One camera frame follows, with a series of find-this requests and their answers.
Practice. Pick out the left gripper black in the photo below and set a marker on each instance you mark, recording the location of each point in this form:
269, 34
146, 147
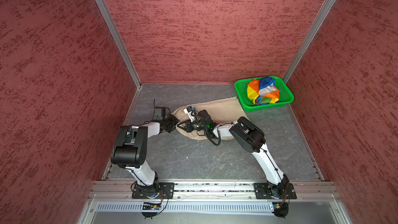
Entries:
174, 121

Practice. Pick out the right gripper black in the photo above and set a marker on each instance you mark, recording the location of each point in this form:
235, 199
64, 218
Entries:
188, 127

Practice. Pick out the beige shorts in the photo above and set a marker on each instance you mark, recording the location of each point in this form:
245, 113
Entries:
221, 111

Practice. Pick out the multicolour shorts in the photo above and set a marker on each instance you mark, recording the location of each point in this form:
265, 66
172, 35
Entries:
263, 91

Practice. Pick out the green plastic basket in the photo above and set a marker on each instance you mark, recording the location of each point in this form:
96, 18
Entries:
285, 97

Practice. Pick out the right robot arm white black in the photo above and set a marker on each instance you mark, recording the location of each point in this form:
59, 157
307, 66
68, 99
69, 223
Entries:
251, 139

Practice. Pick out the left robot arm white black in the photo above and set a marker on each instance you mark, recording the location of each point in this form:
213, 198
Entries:
130, 152

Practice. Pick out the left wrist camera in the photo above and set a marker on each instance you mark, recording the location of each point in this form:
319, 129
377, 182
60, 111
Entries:
160, 113

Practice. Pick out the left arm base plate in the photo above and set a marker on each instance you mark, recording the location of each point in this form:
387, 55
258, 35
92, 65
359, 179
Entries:
151, 192

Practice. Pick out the left circuit board with wires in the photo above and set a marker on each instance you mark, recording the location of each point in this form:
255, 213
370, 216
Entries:
151, 206

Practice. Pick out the circuit board with wires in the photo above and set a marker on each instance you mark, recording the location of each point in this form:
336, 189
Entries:
151, 206
281, 209

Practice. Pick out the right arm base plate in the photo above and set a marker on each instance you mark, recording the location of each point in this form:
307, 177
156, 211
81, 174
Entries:
270, 191

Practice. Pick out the slotted cable duct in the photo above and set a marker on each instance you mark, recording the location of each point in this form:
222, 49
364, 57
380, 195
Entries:
260, 208

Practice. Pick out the right circuit board with wires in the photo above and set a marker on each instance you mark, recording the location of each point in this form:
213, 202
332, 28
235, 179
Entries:
281, 209

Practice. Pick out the left aluminium corner post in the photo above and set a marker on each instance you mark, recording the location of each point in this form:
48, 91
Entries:
119, 42

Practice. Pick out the aluminium corner post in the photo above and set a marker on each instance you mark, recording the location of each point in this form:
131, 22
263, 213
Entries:
119, 42
313, 30

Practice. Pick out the right aluminium corner post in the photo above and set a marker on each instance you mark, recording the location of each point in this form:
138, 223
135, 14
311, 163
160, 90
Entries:
313, 30

